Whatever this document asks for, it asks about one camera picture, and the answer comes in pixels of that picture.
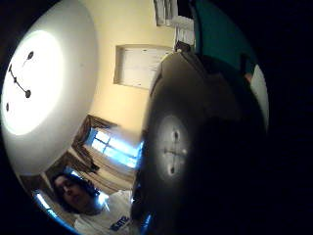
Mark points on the white board in wall recess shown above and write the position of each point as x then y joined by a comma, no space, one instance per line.
140,67

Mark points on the the person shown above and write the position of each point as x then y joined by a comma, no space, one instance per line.
98,213

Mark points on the teal board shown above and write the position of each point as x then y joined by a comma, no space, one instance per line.
221,36

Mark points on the bright window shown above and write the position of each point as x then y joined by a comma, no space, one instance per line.
112,148

